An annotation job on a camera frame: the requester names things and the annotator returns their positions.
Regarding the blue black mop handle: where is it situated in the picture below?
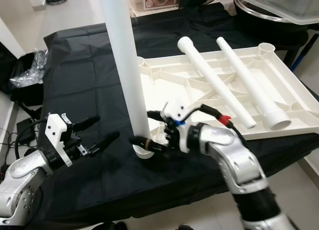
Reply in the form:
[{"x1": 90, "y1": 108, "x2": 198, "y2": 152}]
[{"x1": 290, "y1": 33, "x2": 319, "y2": 73}]

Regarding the wooden table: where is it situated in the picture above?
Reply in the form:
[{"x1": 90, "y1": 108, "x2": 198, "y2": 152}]
[{"x1": 127, "y1": 0, "x2": 220, "y2": 17}]

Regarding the black floor cable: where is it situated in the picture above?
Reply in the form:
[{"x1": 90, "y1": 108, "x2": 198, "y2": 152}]
[{"x1": 10, "y1": 103, "x2": 50, "y2": 156}]

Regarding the clear plastic storage box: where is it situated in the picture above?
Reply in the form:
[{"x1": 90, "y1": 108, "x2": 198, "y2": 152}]
[{"x1": 242, "y1": 0, "x2": 319, "y2": 26}]

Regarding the white plastic table top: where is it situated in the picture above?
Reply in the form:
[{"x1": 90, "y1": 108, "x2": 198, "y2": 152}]
[{"x1": 136, "y1": 42, "x2": 319, "y2": 160}]

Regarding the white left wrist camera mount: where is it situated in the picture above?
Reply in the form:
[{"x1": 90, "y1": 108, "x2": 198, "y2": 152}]
[{"x1": 45, "y1": 113, "x2": 73, "y2": 167}]

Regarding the crumpled clear plastic wrap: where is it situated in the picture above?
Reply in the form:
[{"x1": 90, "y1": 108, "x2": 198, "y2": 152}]
[{"x1": 10, "y1": 50, "x2": 48, "y2": 88}]

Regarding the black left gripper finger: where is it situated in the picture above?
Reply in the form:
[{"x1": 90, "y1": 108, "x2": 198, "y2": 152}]
[
  {"x1": 73, "y1": 115, "x2": 101, "y2": 131},
  {"x1": 90, "y1": 131, "x2": 121, "y2": 156}
]

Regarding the black tablecloth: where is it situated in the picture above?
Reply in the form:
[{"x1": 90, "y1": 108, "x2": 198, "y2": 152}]
[{"x1": 44, "y1": 3, "x2": 319, "y2": 226}]

